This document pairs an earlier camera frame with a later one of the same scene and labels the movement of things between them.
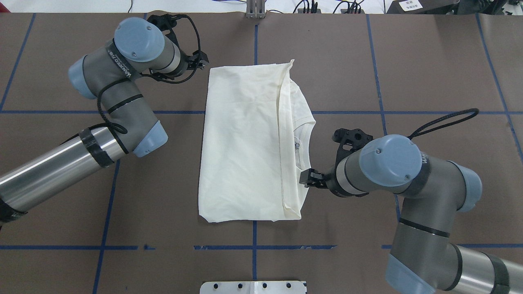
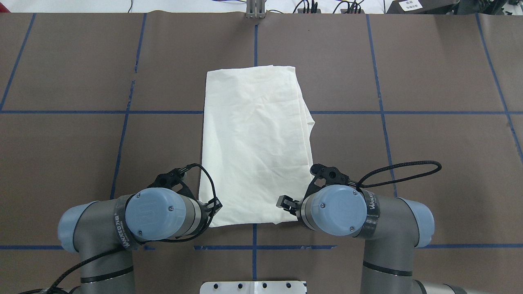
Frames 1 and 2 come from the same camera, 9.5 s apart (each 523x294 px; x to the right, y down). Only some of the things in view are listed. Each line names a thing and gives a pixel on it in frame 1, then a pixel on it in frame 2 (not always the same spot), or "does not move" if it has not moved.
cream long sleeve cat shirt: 255,145 does not move
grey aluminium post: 255,9 does not move
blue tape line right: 376,81 does not move
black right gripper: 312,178 → 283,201
